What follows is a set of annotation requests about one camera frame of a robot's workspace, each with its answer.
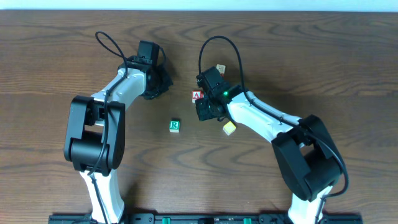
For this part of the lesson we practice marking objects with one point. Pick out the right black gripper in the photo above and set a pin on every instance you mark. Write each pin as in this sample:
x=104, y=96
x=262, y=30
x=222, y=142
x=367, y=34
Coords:
x=204, y=109

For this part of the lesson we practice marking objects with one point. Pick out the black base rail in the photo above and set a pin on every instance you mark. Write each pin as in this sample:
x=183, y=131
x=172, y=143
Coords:
x=149, y=218

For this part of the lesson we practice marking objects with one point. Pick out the green letter R block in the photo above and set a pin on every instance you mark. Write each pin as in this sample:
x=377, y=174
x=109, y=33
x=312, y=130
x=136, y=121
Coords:
x=174, y=126

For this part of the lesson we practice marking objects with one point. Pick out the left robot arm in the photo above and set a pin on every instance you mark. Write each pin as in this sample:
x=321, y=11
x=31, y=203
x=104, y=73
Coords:
x=95, y=137

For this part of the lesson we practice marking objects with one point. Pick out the yellow block lower centre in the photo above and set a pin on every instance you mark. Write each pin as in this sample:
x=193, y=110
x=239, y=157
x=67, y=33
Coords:
x=229, y=128

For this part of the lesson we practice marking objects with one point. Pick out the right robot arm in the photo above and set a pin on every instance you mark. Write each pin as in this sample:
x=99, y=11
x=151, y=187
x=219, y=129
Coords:
x=307, y=157

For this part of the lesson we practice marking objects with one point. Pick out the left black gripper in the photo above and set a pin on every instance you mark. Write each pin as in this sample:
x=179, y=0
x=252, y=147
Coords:
x=162, y=82

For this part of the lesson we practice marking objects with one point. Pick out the white red picture block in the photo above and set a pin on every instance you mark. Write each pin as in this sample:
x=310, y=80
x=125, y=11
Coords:
x=221, y=69

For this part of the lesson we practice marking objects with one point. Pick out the red letter A block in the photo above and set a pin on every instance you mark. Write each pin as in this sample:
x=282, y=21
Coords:
x=197, y=94

